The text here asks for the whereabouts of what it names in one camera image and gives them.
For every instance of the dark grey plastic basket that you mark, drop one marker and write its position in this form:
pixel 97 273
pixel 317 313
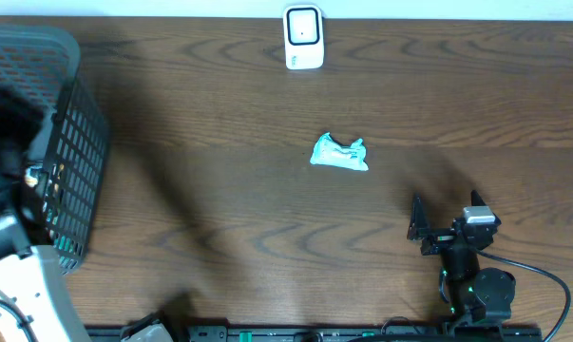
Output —
pixel 67 158

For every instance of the mint green wipes pack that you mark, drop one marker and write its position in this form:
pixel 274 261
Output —
pixel 330 153

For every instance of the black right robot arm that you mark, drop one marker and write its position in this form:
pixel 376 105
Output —
pixel 478 297

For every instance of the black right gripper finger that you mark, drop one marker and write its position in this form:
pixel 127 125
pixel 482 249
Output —
pixel 419 226
pixel 476 199

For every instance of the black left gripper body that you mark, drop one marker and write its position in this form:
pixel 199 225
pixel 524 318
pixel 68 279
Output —
pixel 7 127

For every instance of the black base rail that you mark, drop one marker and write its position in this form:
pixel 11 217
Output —
pixel 333 334

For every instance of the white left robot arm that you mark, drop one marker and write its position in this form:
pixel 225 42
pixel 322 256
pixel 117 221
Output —
pixel 34 301

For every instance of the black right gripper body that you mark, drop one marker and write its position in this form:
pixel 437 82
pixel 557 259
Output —
pixel 439 240

